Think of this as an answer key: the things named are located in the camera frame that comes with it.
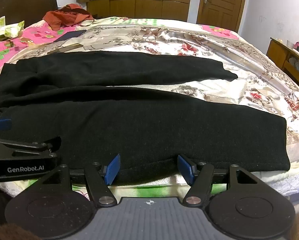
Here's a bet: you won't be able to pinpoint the wooden bedside cabinet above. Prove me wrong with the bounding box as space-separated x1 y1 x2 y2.
266 37 299 93

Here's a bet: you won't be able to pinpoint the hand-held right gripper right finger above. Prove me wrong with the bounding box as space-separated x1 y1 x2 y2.
177 154 262 208

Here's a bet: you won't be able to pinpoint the brown fuzzy clothing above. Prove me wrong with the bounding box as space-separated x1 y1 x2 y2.
0 185 33 240

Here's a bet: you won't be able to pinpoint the black pants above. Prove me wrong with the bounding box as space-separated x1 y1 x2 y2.
0 51 291 184

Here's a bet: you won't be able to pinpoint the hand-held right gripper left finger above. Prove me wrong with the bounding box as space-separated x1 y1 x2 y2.
41 154 121 207

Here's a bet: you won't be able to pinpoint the green white plastic bag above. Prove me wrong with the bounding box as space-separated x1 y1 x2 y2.
0 16 25 43

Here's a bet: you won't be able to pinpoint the silver floral quilt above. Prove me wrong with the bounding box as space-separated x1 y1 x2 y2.
4 24 299 177

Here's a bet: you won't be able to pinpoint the wooden door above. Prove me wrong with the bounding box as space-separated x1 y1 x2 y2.
197 0 249 32

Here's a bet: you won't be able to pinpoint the dark wooden headboard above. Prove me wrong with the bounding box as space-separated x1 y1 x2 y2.
0 0 58 28

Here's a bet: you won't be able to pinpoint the red-brown garment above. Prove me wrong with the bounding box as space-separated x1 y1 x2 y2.
43 4 95 31

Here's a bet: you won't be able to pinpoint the pink printed bed sheet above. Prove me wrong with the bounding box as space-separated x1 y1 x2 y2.
0 17 240 68

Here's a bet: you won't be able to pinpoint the cream fleece blanket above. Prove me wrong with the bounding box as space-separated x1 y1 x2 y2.
250 152 299 197

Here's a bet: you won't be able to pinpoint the gold flat box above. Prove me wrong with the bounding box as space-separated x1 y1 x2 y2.
49 43 84 54

